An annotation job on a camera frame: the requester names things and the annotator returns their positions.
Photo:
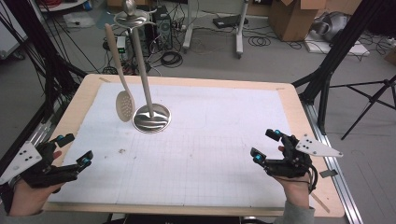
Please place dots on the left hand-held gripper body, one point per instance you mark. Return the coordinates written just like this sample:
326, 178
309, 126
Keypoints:
23, 157

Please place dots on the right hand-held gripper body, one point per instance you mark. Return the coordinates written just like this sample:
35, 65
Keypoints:
311, 147

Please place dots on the beige slotted spoon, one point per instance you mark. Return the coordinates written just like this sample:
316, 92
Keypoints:
125, 107

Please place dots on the metal utensil stand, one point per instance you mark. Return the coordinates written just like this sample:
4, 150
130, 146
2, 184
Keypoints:
151, 119

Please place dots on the person's left hand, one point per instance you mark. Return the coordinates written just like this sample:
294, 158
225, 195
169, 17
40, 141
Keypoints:
31, 199

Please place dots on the person's right hand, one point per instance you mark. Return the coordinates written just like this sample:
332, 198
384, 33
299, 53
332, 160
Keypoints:
295, 189

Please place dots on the dark tape piece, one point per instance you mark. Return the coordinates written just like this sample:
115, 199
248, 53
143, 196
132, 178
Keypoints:
328, 173

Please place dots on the tan tape strip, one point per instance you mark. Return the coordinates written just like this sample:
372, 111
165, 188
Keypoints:
320, 202

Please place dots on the white grid mat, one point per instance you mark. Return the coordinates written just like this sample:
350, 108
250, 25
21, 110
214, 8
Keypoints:
202, 174

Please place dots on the black tripod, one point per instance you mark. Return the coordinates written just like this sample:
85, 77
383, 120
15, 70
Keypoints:
372, 99

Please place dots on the flat white board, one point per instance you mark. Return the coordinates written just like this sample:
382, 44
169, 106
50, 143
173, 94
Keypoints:
336, 49

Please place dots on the white stand leg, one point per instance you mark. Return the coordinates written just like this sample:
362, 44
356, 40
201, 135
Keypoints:
187, 31
239, 34

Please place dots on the small white box green light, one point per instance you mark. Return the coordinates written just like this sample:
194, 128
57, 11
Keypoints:
122, 43

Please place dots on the white cabinet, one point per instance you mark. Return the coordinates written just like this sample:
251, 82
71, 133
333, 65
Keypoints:
11, 37

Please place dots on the large cardboard box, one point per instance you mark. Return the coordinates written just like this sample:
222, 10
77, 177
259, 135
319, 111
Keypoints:
292, 18

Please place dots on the grey rounded device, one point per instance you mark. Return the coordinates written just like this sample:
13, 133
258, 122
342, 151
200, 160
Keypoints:
333, 26

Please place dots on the flat black device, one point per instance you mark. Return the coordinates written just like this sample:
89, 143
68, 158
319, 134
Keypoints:
229, 21

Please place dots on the white round table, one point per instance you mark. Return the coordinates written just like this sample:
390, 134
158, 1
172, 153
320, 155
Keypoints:
62, 4

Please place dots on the black computer tower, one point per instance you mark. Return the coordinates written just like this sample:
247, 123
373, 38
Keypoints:
163, 28

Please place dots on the aluminium rail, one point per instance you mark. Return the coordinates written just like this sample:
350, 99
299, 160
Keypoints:
336, 174
34, 137

